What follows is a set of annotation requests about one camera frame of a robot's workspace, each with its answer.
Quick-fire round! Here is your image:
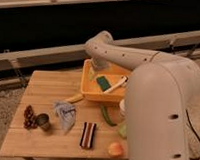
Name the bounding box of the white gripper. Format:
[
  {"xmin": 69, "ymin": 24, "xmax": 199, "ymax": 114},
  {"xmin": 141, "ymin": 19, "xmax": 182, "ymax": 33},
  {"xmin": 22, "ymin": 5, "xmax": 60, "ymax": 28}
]
[{"xmin": 89, "ymin": 58, "xmax": 108, "ymax": 80}]

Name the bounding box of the green sponge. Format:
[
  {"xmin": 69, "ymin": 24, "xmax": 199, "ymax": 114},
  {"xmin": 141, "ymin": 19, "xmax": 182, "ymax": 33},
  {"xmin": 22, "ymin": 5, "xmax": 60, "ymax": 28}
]
[{"xmin": 96, "ymin": 76, "xmax": 110, "ymax": 92}]

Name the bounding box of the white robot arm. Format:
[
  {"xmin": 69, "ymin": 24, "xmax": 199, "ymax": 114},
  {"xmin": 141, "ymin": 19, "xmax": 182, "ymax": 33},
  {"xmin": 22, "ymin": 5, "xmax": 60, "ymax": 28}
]
[{"xmin": 85, "ymin": 31, "xmax": 200, "ymax": 160}]

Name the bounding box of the metal cup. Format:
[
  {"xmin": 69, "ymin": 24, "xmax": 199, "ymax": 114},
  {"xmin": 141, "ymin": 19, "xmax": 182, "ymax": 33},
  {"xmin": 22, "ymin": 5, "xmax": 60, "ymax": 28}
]
[{"xmin": 37, "ymin": 113, "xmax": 51, "ymax": 131}]

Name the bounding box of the yellow plastic tray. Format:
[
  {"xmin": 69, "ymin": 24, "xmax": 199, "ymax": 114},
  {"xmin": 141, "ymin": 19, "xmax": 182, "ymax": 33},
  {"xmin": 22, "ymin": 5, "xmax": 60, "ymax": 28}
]
[{"xmin": 80, "ymin": 59, "xmax": 130, "ymax": 102}]

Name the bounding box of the yellow banana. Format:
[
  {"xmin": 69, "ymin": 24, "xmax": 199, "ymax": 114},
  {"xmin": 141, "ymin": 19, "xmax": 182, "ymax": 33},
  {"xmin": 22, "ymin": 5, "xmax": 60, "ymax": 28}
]
[{"xmin": 65, "ymin": 94, "xmax": 84, "ymax": 103}]

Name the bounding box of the white brush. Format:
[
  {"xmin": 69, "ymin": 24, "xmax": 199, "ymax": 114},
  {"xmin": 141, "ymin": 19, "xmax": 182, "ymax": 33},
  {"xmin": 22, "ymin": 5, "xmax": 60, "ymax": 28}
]
[{"xmin": 104, "ymin": 76, "xmax": 128, "ymax": 94}]

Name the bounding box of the white lidded jar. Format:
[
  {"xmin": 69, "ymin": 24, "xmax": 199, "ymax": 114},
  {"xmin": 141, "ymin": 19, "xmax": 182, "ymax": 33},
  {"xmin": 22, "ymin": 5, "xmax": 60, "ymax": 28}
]
[{"xmin": 119, "ymin": 99, "xmax": 125, "ymax": 117}]

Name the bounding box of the light green block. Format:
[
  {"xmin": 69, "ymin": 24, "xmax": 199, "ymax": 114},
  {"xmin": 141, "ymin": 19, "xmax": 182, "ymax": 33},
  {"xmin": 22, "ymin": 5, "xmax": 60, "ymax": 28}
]
[{"xmin": 118, "ymin": 123, "xmax": 127, "ymax": 139}]

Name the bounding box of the bunch of dark grapes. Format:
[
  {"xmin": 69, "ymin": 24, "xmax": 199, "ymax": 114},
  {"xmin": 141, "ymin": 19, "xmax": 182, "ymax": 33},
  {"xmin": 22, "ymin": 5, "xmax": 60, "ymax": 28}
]
[{"xmin": 23, "ymin": 105, "xmax": 37, "ymax": 130}]

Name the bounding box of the orange peach fruit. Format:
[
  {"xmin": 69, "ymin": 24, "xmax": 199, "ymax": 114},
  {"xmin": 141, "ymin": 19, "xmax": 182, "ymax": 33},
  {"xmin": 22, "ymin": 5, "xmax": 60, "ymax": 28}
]
[{"xmin": 107, "ymin": 142, "xmax": 124, "ymax": 157}]

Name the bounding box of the black cable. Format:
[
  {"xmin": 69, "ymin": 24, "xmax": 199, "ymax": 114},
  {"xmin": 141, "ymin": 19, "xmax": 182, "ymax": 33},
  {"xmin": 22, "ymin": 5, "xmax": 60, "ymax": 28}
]
[{"xmin": 183, "ymin": 69, "xmax": 200, "ymax": 160}]

